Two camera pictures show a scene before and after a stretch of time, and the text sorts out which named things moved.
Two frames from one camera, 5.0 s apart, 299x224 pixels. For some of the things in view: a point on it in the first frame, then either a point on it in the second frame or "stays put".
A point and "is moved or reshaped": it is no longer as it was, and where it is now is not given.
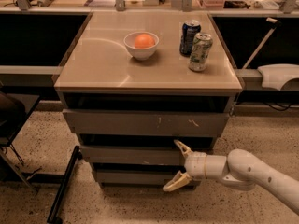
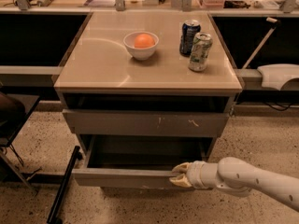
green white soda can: (202, 44) stays put
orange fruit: (143, 41) stays put
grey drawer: (132, 154) is moved or reshaped
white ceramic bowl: (138, 52) stays put
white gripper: (195, 165) -> (196, 174)
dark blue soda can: (190, 29) stays put
